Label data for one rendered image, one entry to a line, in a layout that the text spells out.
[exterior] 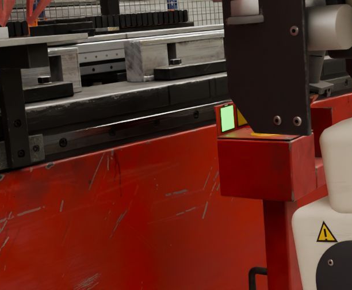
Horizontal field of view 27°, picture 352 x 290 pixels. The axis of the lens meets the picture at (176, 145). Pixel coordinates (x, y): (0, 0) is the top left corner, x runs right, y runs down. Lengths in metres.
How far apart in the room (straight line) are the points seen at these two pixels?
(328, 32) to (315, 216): 0.19
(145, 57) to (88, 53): 0.27
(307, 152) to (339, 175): 0.65
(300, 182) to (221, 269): 0.44
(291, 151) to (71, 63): 0.51
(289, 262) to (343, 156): 0.77
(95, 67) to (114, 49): 0.08
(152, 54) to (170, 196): 0.34
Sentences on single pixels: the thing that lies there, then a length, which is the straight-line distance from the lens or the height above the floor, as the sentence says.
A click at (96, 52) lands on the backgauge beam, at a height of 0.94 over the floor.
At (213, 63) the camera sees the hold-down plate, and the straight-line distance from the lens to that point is 1.75.
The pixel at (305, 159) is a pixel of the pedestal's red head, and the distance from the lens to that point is 1.39.
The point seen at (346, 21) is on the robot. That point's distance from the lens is 0.73.
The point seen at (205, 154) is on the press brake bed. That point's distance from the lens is 1.64.
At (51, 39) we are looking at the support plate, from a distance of 1.21.
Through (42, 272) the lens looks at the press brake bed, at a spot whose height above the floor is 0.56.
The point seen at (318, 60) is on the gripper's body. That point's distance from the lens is 1.44.
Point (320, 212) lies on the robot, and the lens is 0.77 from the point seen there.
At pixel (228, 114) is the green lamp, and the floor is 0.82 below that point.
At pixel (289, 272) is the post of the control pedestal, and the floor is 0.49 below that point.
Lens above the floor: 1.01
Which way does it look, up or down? 10 degrees down
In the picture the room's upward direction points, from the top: 5 degrees counter-clockwise
